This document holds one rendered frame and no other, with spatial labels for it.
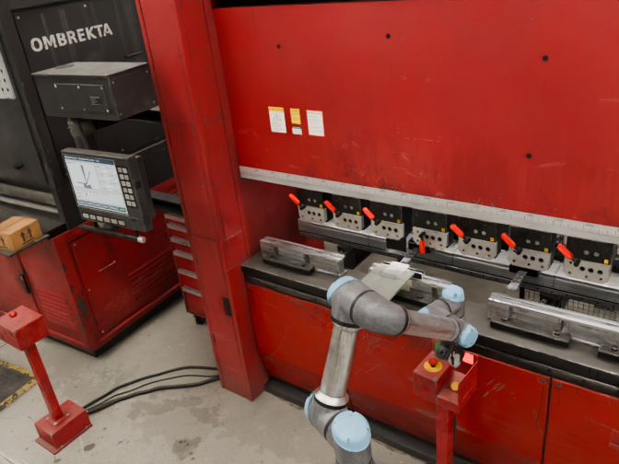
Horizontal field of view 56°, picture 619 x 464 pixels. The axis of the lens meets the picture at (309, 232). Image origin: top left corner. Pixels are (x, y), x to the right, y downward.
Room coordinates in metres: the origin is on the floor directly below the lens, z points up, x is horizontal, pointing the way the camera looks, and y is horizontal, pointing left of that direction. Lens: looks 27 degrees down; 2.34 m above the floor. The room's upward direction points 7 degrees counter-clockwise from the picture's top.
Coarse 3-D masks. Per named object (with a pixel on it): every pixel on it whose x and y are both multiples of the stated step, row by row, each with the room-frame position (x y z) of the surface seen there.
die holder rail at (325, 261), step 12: (264, 240) 2.70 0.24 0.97; (276, 240) 2.68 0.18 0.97; (264, 252) 2.70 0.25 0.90; (276, 252) 2.68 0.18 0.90; (288, 252) 2.59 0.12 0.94; (300, 252) 2.54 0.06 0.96; (312, 252) 2.51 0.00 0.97; (324, 252) 2.49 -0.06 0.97; (312, 264) 2.50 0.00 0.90; (324, 264) 2.46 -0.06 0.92; (336, 264) 2.41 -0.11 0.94
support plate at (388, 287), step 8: (376, 272) 2.21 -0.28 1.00; (408, 272) 2.17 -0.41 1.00; (368, 280) 2.14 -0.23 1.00; (376, 280) 2.14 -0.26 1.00; (384, 280) 2.13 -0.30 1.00; (392, 280) 2.12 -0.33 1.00; (400, 280) 2.11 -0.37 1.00; (408, 280) 2.12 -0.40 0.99; (376, 288) 2.07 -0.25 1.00; (384, 288) 2.06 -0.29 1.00; (392, 288) 2.06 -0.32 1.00; (400, 288) 2.06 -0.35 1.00; (384, 296) 2.00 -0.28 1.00; (392, 296) 2.01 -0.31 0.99
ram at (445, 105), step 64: (384, 0) 2.22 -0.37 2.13; (448, 0) 2.05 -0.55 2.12; (512, 0) 1.91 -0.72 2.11; (576, 0) 1.80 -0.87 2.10; (256, 64) 2.60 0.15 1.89; (320, 64) 2.39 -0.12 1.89; (384, 64) 2.20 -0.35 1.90; (448, 64) 2.05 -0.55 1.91; (512, 64) 1.91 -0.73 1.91; (576, 64) 1.78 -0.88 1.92; (256, 128) 2.63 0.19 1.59; (384, 128) 2.21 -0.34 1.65; (448, 128) 2.05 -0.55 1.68; (512, 128) 1.90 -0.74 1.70; (576, 128) 1.77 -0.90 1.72; (448, 192) 2.04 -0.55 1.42; (512, 192) 1.89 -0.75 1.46; (576, 192) 1.76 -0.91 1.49
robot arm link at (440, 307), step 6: (438, 300) 1.69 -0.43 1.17; (444, 300) 1.68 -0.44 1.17; (426, 306) 1.68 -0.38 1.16; (432, 306) 1.66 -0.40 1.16; (438, 306) 1.66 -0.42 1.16; (444, 306) 1.66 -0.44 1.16; (426, 312) 1.64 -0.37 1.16; (432, 312) 1.64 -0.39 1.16; (438, 312) 1.63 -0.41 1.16; (444, 312) 1.62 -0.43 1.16; (450, 312) 1.66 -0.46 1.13
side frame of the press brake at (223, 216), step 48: (144, 0) 2.69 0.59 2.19; (192, 0) 2.65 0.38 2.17; (192, 48) 2.61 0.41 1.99; (192, 96) 2.57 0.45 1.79; (192, 144) 2.61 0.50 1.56; (192, 192) 2.66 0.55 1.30; (240, 192) 2.72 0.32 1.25; (288, 192) 3.01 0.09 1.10; (192, 240) 2.71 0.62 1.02; (240, 240) 2.67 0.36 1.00; (288, 240) 2.97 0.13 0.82; (240, 288) 2.62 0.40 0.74; (240, 336) 2.57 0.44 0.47; (240, 384) 2.61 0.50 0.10
